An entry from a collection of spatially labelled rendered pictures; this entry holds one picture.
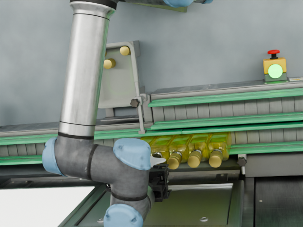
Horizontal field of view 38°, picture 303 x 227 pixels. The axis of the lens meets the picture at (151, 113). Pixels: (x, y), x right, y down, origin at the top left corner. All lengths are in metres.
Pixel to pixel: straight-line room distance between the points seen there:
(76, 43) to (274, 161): 0.83
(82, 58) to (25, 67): 0.90
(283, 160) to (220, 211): 0.37
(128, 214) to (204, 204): 0.43
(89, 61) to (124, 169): 0.22
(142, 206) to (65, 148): 0.19
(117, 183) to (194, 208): 0.41
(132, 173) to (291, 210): 0.57
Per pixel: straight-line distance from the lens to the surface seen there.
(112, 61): 1.59
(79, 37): 0.90
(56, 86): 1.74
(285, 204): 1.33
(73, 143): 0.90
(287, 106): 1.45
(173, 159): 1.22
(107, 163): 0.88
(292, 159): 1.50
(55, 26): 1.72
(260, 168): 1.50
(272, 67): 1.46
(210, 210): 1.23
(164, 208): 1.27
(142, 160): 0.86
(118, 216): 0.89
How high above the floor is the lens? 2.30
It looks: 72 degrees down
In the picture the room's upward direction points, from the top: 133 degrees counter-clockwise
